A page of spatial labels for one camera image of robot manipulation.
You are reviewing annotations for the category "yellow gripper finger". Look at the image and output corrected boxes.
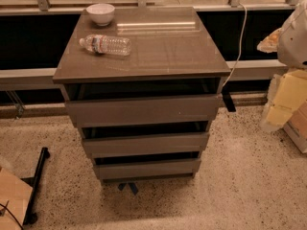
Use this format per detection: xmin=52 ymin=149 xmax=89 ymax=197
xmin=257 ymin=28 xmax=281 ymax=54

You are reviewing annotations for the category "grey drawer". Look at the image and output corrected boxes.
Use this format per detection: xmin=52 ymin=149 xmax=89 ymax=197
xmin=65 ymin=95 xmax=221 ymax=127
xmin=93 ymin=159 xmax=201 ymax=180
xmin=83 ymin=132 xmax=209 ymax=158

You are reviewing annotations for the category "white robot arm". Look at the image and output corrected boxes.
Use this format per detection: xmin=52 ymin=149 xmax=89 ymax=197
xmin=257 ymin=0 xmax=307 ymax=69

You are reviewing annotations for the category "grey top drawer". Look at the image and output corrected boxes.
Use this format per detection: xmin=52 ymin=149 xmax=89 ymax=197
xmin=65 ymin=95 xmax=221 ymax=127

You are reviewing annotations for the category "grey drawer cabinet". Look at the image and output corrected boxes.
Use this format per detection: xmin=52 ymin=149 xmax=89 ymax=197
xmin=53 ymin=8 xmax=230 ymax=183

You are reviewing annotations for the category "grey bottom drawer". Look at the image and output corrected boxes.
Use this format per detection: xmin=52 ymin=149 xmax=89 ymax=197
xmin=93 ymin=159 xmax=201 ymax=180

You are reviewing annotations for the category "brown cardboard box right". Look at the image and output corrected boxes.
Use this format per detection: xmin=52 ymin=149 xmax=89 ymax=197
xmin=284 ymin=102 xmax=307 ymax=153

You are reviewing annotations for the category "brown cardboard box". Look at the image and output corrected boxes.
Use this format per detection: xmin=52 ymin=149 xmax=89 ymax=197
xmin=284 ymin=102 xmax=307 ymax=153
xmin=0 ymin=168 xmax=32 ymax=230

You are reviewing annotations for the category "clear plastic water bottle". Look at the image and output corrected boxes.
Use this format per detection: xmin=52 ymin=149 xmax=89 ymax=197
xmin=79 ymin=34 xmax=131 ymax=56

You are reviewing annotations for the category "white ceramic bowl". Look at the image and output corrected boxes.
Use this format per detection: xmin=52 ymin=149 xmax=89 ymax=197
xmin=85 ymin=3 xmax=115 ymax=26

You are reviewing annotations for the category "blue tape cross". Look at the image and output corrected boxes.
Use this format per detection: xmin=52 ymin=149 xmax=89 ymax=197
xmin=117 ymin=182 xmax=140 ymax=196

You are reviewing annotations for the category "brown cardboard box left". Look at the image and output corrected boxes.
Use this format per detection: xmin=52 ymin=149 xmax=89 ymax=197
xmin=0 ymin=168 xmax=32 ymax=230

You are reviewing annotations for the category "black metal stand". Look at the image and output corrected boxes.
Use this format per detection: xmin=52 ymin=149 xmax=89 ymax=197
xmin=23 ymin=147 xmax=50 ymax=225

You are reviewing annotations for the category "white cable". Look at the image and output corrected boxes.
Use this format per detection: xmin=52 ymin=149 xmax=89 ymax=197
xmin=222 ymin=3 xmax=248 ymax=88

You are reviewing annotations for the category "black cable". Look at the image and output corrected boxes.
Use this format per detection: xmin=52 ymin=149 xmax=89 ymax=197
xmin=0 ymin=200 xmax=25 ymax=230

